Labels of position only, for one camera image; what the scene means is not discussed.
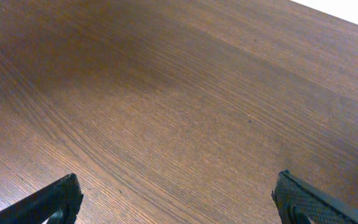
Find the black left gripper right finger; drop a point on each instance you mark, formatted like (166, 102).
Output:
(299, 202)

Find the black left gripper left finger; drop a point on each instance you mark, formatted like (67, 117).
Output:
(57, 203)

